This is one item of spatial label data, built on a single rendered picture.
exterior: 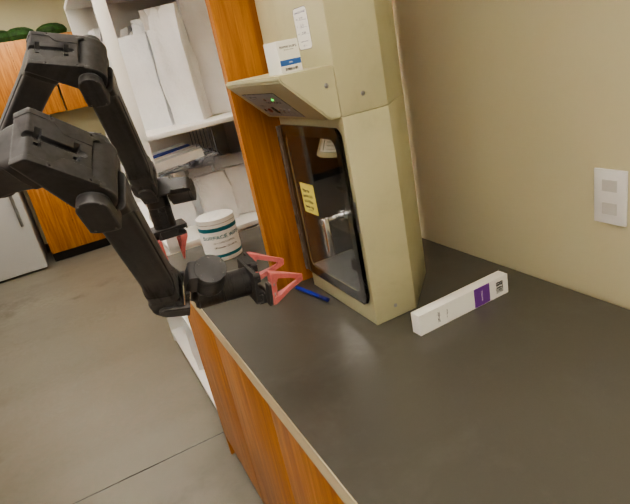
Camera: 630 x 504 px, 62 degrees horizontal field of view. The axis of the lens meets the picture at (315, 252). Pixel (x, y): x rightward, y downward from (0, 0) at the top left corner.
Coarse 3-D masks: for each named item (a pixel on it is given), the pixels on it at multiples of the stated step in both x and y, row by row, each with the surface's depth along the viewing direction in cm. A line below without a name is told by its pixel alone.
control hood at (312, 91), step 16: (240, 80) 117; (256, 80) 106; (272, 80) 98; (288, 80) 96; (304, 80) 98; (320, 80) 99; (240, 96) 124; (288, 96) 102; (304, 96) 99; (320, 96) 100; (336, 96) 102; (304, 112) 107; (320, 112) 101; (336, 112) 102
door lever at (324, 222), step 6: (336, 216) 114; (342, 216) 114; (324, 222) 112; (324, 228) 113; (330, 228) 113; (324, 234) 114; (330, 234) 114; (330, 240) 114; (330, 246) 114; (330, 252) 115
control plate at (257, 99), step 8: (248, 96) 120; (256, 96) 115; (264, 96) 112; (272, 96) 108; (256, 104) 123; (264, 104) 119; (272, 104) 115; (280, 104) 111; (288, 112) 114; (296, 112) 110
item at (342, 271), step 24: (288, 144) 128; (312, 144) 116; (336, 144) 106; (312, 168) 120; (336, 168) 110; (336, 192) 113; (312, 216) 130; (312, 240) 135; (336, 240) 121; (312, 264) 140; (336, 264) 126; (360, 264) 115; (360, 288) 118
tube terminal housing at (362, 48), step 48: (288, 0) 107; (336, 0) 97; (384, 0) 110; (336, 48) 99; (384, 48) 107; (384, 96) 106; (384, 144) 109; (384, 192) 112; (384, 240) 115; (336, 288) 134; (384, 288) 118
